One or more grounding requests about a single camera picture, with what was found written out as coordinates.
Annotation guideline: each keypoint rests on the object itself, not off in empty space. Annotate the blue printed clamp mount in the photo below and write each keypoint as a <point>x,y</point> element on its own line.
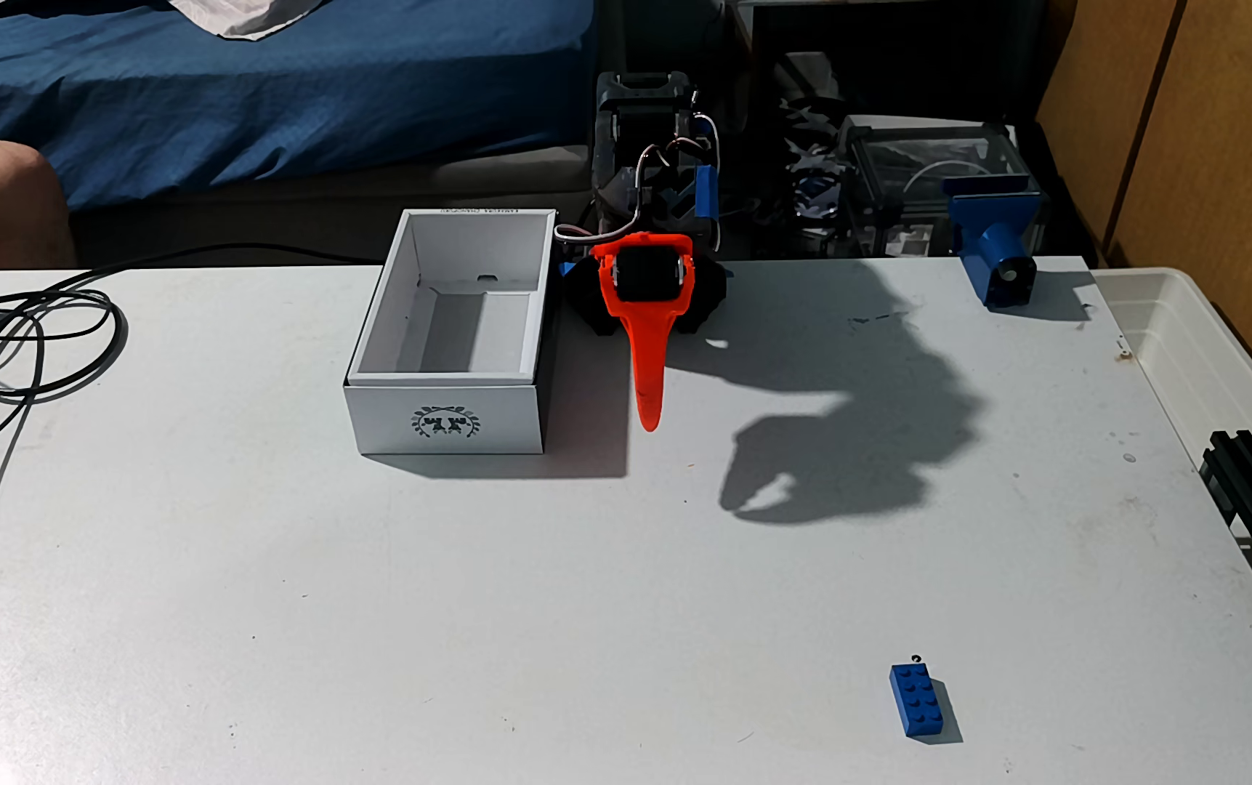
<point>994,234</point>

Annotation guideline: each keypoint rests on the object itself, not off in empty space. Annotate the clear plastic enclosure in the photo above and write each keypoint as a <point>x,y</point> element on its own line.
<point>909,164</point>

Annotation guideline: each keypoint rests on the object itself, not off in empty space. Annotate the white plastic bin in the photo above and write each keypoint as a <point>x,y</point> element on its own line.
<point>1182,349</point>

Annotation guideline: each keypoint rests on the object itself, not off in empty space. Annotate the grey bed base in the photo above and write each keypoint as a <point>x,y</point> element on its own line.
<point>310,207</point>

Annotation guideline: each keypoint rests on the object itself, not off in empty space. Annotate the wooden cabinet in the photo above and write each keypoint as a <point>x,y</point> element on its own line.
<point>1214,131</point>

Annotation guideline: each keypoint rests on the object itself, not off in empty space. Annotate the blue bed sheet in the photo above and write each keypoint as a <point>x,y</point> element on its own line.
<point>255,87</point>

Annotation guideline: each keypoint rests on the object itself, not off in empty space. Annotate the white cloth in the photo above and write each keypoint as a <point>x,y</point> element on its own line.
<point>244,16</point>

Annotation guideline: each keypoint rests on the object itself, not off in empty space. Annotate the blue toy brick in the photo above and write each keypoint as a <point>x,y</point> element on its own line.
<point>917,698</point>

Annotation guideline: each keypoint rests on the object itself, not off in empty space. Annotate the white cardboard box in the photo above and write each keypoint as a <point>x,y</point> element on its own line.
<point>451,420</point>

